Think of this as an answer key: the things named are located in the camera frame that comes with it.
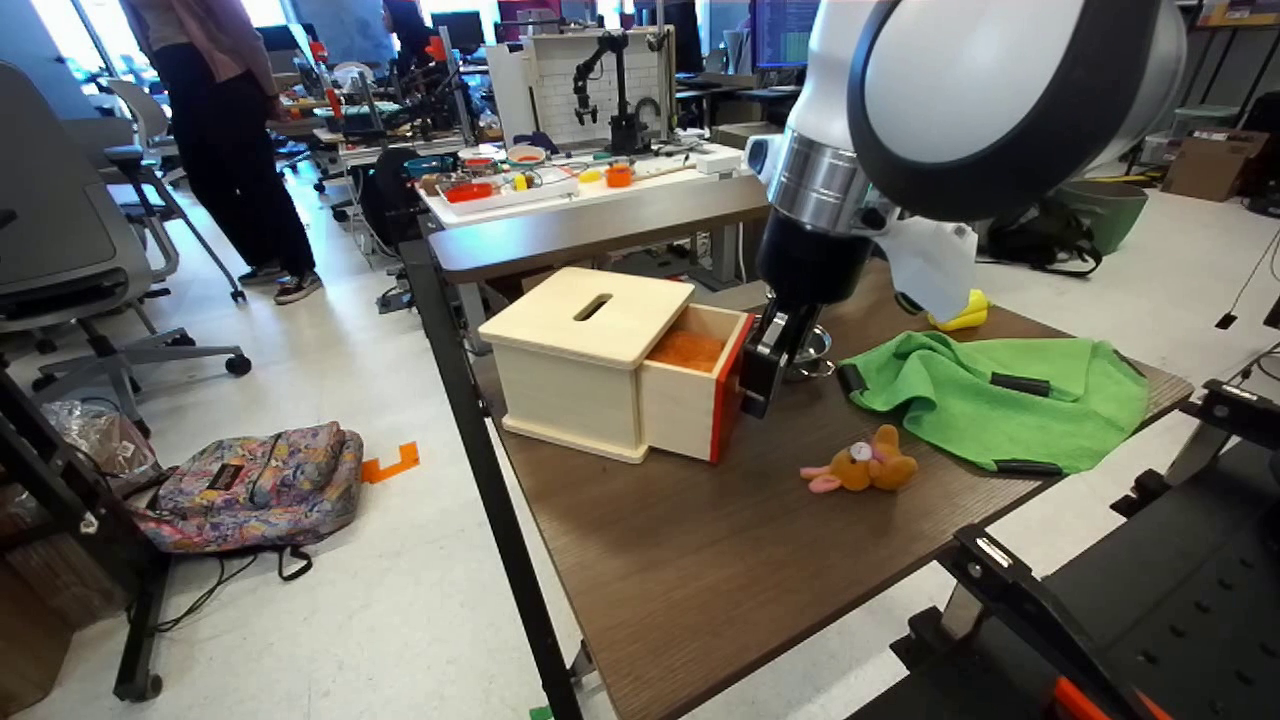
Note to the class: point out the crumpled clear plastic bag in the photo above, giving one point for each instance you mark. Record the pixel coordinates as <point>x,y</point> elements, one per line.
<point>95,432</point>

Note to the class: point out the yellow toy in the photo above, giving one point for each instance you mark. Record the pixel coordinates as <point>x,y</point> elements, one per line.
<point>968,318</point>

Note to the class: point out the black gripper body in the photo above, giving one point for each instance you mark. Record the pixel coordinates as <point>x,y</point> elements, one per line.
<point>814,261</point>

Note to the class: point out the brown background desk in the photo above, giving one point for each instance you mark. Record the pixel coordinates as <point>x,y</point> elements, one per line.
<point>585,221</point>

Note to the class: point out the colourful patterned backpack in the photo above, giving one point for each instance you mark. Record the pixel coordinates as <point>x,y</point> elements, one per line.
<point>254,485</point>

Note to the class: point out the white office chair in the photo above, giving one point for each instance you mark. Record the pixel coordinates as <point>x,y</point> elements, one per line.
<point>149,168</point>

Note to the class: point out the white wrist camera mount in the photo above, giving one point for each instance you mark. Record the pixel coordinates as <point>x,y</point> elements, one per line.
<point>932,264</point>

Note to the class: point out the orange cup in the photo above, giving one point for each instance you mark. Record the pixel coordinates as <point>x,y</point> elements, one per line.
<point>622,172</point>

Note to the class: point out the white tray board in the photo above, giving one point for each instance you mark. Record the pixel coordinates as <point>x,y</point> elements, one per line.
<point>653,180</point>

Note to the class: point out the small black robot arm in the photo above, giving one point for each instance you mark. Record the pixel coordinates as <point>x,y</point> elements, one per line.
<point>622,107</point>

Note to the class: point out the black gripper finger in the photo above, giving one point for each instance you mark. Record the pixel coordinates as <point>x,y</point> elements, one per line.
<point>762,376</point>
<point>803,336</point>

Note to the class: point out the orange pink plush toy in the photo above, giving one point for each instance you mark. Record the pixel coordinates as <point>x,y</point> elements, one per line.
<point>875,471</point>

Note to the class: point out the green microfiber cloth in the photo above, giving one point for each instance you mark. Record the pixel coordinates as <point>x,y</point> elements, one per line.
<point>961,400</point>

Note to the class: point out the orange plastic floor piece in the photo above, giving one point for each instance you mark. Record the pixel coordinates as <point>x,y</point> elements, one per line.
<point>391,464</point>

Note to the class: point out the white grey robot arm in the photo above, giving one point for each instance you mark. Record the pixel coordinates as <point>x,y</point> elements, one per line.
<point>1015,93</point>

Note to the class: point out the black metal stand frame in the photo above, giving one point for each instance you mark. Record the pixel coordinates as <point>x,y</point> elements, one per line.
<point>134,626</point>

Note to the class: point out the cream wooden box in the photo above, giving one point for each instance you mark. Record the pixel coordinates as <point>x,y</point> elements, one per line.
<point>575,374</point>

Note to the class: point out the cardboard box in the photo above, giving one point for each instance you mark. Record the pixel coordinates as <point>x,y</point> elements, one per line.
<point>1207,167</point>

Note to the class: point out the black table frame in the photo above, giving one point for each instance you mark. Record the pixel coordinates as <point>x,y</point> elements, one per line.
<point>485,481</point>

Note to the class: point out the green bin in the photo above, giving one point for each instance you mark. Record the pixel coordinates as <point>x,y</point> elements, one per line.
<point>1104,213</point>

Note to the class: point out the red small container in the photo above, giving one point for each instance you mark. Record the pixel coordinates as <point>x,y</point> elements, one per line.
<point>470,195</point>

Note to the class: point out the black floor bag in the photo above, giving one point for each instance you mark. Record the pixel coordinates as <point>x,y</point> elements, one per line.
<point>1035,242</point>

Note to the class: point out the wooden drawer orange front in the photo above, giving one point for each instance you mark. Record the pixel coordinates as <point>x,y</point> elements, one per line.
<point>680,406</point>

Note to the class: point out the computer monitor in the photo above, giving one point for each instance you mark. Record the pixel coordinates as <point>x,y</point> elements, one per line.
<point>785,35</point>

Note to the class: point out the grey office chair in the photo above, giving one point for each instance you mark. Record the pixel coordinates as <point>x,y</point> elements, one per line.
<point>55,224</point>

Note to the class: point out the standing person dark trousers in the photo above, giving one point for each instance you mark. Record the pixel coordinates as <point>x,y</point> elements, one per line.
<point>227,144</point>

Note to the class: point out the white display board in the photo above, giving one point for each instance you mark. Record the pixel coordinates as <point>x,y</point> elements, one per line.
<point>526,87</point>

